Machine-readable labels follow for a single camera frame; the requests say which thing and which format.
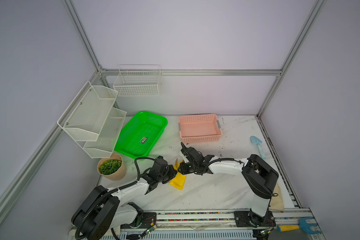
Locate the white mesh two-tier shelf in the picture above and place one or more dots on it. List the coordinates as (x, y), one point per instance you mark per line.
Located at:
(93, 120)

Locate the pink plastic basket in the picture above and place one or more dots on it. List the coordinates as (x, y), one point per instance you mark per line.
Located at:
(199, 128)

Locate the yellow paper napkin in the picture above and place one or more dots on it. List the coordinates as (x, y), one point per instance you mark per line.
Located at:
(178, 181)

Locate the right beige work glove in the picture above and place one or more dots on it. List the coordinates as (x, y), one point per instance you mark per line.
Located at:
(277, 201)

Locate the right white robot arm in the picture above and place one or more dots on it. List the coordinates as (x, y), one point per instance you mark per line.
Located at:
(259, 175)

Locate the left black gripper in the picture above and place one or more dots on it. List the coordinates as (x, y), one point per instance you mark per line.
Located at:
(172, 173)

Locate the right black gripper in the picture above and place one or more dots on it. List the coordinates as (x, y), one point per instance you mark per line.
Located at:
(181, 168)

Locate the green plastic basket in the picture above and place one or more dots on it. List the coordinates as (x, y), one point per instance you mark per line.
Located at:
(142, 124)

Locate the light blue garden trowel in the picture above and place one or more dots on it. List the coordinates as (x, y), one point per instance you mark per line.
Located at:
(256, 141)

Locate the potted green succulent plant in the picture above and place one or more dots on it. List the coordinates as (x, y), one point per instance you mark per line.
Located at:
(112, 168)

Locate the blue yellow garden fork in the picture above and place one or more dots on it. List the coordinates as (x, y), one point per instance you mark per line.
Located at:
(303, 225)

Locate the white wire wall basket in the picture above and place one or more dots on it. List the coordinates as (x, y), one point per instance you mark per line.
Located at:
(138, 80)

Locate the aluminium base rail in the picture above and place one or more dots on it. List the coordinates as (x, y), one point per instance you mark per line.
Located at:
(215, 225)

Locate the small black item in basket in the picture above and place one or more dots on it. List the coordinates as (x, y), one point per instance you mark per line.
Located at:
(143, 140)

